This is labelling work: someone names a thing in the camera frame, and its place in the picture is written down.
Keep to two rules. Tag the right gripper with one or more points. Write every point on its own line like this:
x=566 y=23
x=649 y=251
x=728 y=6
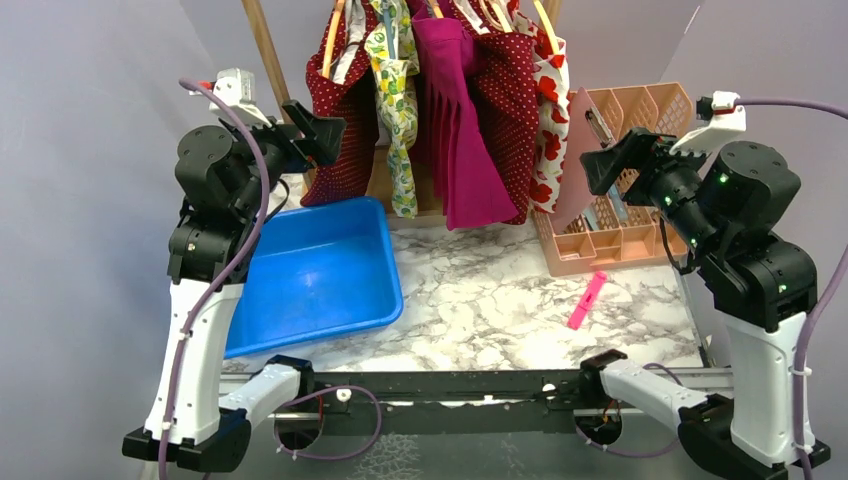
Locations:
x=605 y=166

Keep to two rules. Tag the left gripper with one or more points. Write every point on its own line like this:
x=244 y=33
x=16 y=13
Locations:
x=327 y=131

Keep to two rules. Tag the dark red polka-dot skirt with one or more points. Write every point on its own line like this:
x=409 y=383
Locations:
x=349 y=93

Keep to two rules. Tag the lemon print skirt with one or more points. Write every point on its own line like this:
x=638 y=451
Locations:
x=397 y=105

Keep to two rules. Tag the orange wavy hanger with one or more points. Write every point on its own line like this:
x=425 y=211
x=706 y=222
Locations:
x=332 y=31

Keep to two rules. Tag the grey-blue hanger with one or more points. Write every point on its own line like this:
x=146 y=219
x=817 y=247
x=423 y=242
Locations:
x=390 y=15

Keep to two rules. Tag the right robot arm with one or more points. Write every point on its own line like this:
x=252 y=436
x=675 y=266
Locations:
x=764 y=288

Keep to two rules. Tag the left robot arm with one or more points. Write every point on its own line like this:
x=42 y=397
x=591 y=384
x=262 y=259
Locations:
x=226 y=172

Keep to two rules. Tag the red poppy print skirt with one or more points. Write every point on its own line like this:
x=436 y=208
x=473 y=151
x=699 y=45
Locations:
x=552 y=85

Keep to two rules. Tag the magenta pleated skirt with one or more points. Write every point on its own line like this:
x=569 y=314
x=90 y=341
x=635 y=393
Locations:
x=449 y=137

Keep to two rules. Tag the pink clipboard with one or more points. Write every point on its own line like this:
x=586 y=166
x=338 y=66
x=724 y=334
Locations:
x=574 y=196

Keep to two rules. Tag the peach plastic organizer basket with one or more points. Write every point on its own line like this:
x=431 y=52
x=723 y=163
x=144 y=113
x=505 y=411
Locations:
x=610 y=235

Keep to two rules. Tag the wooden clothes rack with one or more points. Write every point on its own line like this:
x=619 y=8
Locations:
x=429 y=206

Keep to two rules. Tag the blue plastic bin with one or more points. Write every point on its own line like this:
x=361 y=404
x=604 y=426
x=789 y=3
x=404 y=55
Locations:
x=318 y=273

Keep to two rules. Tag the pink marker pen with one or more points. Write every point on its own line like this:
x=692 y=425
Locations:
x=587 y=300

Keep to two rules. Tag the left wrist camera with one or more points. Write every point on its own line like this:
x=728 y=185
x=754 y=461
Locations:
x=236 y=88

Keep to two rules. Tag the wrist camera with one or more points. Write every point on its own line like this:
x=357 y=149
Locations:
x=725 y=120
x=236 y=88

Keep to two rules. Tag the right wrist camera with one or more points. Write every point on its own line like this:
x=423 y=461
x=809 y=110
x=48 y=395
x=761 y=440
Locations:
x=725 y=120

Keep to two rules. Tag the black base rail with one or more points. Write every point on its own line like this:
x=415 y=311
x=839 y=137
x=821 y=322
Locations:
x=434 y=403

